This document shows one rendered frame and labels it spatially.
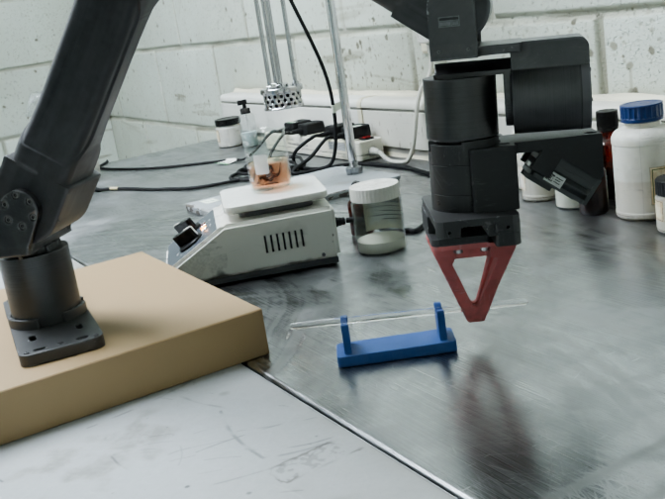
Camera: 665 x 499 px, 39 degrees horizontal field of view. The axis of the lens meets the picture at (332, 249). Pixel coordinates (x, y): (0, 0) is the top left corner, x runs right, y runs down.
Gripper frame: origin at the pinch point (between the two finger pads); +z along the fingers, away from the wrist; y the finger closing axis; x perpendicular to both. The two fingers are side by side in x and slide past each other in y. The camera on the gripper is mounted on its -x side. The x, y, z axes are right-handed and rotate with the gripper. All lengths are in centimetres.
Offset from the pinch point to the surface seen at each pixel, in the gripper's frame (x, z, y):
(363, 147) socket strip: 5, 0, 95
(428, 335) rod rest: 4.0, 1.9, 0.4
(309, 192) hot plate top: 13.6, -5.5, 30.1
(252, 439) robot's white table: 18.3, 3.5, -12.5
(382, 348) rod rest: 8.0, 2.1, -1.0
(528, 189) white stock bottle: -14.5, 0.4, 46.1
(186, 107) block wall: 51, -1, 198
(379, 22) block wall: 0, -21, 103
